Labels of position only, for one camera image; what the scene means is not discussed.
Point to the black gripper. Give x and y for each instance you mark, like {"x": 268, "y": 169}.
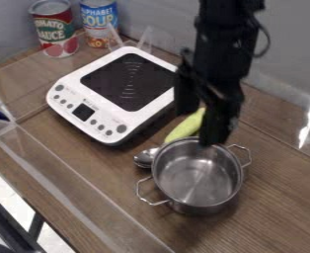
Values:
{"x": 211, "y": 73}

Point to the silver steel pot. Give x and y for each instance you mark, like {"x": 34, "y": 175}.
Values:
{"x": 199, "y": 178}

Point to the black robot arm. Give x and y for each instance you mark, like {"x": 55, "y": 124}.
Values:
{"x": 227, "y": 10}

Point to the white and black stove top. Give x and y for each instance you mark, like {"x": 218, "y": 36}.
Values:
{"x": 115, "y": 95}

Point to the yellow-green corn cob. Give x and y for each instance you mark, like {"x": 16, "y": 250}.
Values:
{"x": 187, "y": 127}

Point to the silver metal spoon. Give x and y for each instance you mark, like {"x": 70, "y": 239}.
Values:
{"x": 145, "y": 158}

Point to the alphabet soup can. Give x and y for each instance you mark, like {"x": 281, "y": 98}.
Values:
{"x": 99, "y": 14}

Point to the tomato sauce can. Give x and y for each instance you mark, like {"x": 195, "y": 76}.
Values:
{"x": 54, "y": 22}

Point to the clear acrylic barrier panel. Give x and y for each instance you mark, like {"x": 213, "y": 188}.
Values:
{"x": 76, "y": 180}

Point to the black metal table leg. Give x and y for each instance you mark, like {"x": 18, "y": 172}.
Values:
{"x": 18, "y": 241}

